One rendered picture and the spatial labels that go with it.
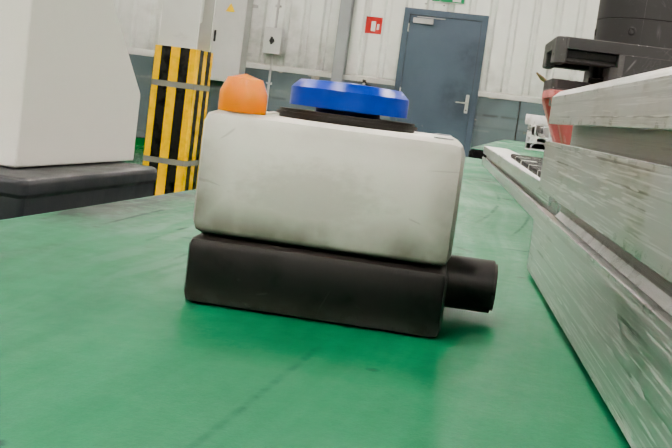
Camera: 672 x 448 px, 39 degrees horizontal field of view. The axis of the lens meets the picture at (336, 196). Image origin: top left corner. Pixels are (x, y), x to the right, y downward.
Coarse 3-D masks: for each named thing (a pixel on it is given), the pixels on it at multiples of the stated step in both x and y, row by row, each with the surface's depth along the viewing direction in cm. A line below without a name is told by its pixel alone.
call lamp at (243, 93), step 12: (228, 84) 29; (240, 84) 29; (252, 84) 29; (228, 96) 29; (240, 96) 29; (252, 96) 29; (264, 96) 29; (228, 108) 29; (240, 108) 29; (252, 108) 29; (264, 108) 29
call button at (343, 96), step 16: (304, 80) 31; (320, 80) 31; (304, 96) 31; (320, 96) 30; (336, 96) 30; (352, 96) 30; (368, 96) 30; (384, 96) 30; (400, 96) 31; (336, 112) 31; (352, 112) 31; (368, 112) 30; (384, 112) 30; (400, 112) 31
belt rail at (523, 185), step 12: (492, 156) 131; (504, 156) 115; (492, 168) 127; (504, 168) 106; (516, 168) 91; (504, 180) 104; (516, 180) 96; (528, 180) 78; (516, 192) 87; (528, 192) 83; (540, 192) 69; (528, 204) 76; (540, 204) 73; (552, 204) 66
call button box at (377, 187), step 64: (256, 128) 28; (320, 128) 28; (384, 128) 30; (256, 192) 29; (320, 192) 28; (384, 192) 28; (448, 192) 28; (192, 256) 29; (256, 256) 29; (320, 256) 29; (384, 256) 28; (448, 256) 28; (320, 320) 29; (384, 320) 29
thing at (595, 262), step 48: (576, 96) 35; (624, 96) 26; (576, 144) 41; (624, 144) 31; (576, 192) 32; (624, 192) 24; (576, 240) 31; (624, 240) 23; (576, 288) 29; (624, 288) 23; (576, 336) 28; (624, 336) 22; (624, 384) 21; (624, 432) 21
